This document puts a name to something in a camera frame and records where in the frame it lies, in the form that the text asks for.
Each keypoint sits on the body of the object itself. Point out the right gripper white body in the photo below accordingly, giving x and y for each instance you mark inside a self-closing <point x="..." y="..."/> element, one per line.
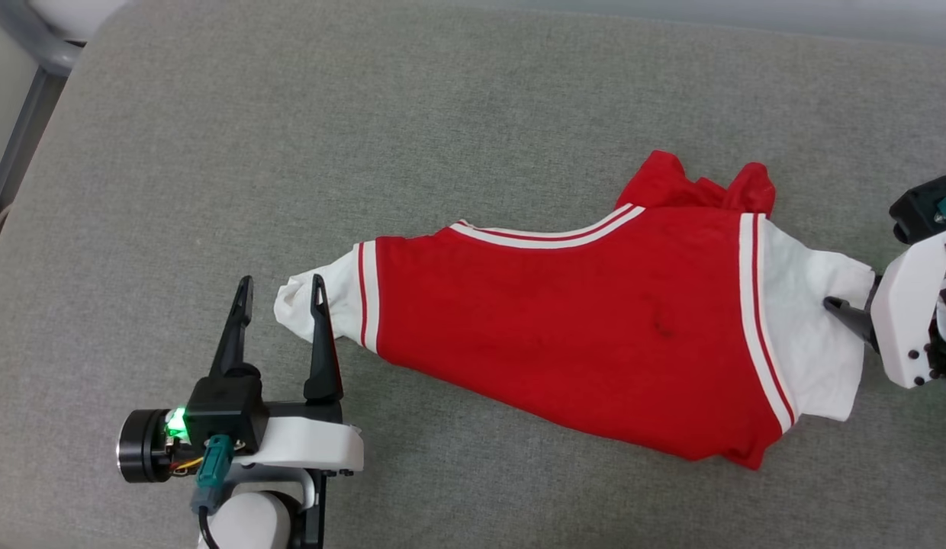
<point x="912" y="313"/>

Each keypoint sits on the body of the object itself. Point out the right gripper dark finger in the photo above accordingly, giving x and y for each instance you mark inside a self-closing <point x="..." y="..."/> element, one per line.
<point x="854" y="319"/>

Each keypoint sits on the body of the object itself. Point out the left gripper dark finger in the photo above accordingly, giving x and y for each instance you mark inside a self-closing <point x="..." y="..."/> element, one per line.
<point x="233" y="335"/>
<point x="322" y="358"/>

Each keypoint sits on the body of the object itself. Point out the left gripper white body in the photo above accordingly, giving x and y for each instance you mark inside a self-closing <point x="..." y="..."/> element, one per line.
<point x="313" y="446"/>

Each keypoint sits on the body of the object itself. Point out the red and white jersey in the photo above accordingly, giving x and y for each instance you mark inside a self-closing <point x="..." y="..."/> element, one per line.
<point x="595" y="328"/>

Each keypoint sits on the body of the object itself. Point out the white rounded object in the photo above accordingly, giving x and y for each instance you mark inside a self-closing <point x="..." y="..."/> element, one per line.
<point x="72" y="15"/>

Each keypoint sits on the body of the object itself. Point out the left black wrist camera box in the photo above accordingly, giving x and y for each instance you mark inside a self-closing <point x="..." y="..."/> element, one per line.
<point x="225" y="408"/>

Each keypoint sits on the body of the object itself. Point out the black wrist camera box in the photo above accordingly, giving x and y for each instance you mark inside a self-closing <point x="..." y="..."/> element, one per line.
<point x="919" y="210"/>
<point x="225" y="408"/>

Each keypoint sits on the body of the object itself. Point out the right black wrist camera box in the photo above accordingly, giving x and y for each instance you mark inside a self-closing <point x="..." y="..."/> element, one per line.
<point x="919" y="210"/>

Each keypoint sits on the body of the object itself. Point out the grey metal frame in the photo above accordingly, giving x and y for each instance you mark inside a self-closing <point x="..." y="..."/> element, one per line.
<point x="30" y="114"/>

